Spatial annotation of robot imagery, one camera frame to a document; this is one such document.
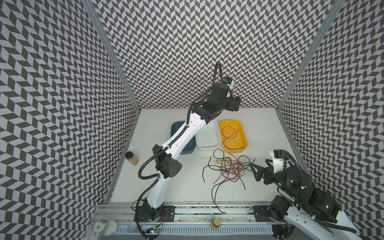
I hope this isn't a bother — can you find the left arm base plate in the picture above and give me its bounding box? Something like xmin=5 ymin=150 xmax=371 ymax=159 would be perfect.
xmin=134 ymin=206 xmax=176 ymax=223

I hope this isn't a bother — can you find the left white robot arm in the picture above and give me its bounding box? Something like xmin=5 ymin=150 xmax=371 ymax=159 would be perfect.
xmin=135 ymin=62 xmax=241 ymax=221

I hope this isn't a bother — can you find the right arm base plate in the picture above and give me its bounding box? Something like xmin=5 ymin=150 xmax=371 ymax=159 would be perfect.
xmin=252 ymin=206 xmax=288 ymax=223

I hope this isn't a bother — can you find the brass knob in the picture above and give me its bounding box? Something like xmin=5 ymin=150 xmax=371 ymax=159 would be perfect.
xmin=211 ymin=218 xmax=221 ymax=229

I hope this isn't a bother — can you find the white tape roll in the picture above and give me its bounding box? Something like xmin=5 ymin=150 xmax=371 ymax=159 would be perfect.
xmin=93 ymin=220 xmax=119 ymax=236

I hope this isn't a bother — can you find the dark teal tray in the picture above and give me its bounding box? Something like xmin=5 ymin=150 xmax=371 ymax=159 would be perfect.
xmin=170 ymin=120 xmax=196 ymax=155

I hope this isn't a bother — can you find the aluminium front rail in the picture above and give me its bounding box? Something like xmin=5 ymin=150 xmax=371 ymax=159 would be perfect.
xmin=92 ymin=202 xmax=340 ymax=225

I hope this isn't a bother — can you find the red cable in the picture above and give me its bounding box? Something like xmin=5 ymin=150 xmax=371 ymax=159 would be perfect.
xmin=221 ymin=125 xmax=244 ymax=150

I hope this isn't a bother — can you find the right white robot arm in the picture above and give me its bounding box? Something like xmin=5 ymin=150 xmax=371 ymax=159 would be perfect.
xmin=250 ymin=150 xmax=365 ymax=240

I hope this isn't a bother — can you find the cable pile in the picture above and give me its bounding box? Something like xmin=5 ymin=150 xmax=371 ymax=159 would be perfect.
xmin=201 ymin=148 xmax=256 ymax=214

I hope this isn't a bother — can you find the left spice jar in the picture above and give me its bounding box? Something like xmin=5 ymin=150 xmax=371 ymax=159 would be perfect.
xmin=125 ymin=151 xmax=139 ymax=166

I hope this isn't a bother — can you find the white tray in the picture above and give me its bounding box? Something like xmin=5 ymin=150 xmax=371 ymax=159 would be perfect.
xmin=196 ymin=120 xmax=222 ymax=151

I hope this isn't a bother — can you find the yellow tray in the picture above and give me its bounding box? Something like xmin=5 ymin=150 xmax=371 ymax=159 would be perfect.
xmin=219 ymin=120 xmax=248 ymax=154

